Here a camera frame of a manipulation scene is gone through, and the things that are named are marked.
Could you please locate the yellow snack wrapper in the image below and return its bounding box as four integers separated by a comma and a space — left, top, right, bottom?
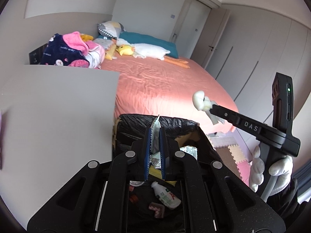
149, 165, 176, 186

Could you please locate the purple plastic bag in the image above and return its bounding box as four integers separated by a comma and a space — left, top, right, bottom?
0, 111, 3, 170

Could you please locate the pink cardboard box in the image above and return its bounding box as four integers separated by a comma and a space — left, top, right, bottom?
129, 185, 139, 203

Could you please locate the black wall socket panel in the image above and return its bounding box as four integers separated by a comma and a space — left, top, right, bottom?
28, 43, 47, 65

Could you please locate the yellow duck plush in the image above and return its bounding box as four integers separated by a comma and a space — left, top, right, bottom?
117, 45, 135, 56

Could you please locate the foam floor mat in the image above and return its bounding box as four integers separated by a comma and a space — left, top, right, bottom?
208, 136, 251, 186

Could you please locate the patterned pillow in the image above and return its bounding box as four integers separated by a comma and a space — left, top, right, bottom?
98, 21, 125, 39

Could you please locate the navy pink clothes pile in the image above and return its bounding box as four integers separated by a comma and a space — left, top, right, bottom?
40, 31, 105, 69

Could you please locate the white cotton knot toy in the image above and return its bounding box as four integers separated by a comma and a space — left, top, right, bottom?
192, 90, 226, 125

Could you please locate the foil cup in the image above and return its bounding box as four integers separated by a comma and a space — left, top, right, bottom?
130, 180, 144, 187

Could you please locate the white AD milk bottle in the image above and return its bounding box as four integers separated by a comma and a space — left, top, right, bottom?
151, 182, 181, 209

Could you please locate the white goose plush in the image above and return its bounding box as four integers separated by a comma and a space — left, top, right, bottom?
116, 38, 190, 69

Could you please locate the pink bed sheet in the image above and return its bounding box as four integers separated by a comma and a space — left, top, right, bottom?
101, 55, 238, 134

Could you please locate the yellow long plush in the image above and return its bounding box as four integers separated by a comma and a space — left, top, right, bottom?
105, 44, 117, 61

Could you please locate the silver snack wrapper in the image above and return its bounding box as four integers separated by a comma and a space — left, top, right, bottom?
150, 116, 198, 169

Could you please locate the black lined trash box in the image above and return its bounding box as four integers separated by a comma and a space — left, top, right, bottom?
112, 113, 251, 233

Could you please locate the white door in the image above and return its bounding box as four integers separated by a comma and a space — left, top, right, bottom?
170, 0, 212, 58

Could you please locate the white gloved right hand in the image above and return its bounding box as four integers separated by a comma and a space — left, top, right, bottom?
249, 145, 294, 196

